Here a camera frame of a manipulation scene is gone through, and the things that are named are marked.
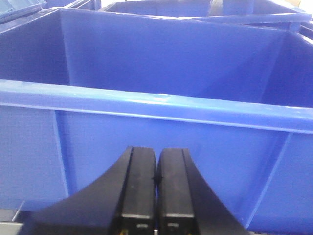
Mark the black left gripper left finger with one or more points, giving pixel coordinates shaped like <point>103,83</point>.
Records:
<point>119,202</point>

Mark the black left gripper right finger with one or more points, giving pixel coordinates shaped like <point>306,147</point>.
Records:
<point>186,203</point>

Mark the large blue bin front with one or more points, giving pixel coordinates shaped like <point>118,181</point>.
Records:
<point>77,87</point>

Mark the blue bin behind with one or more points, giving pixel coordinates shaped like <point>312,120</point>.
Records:
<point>266,13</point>

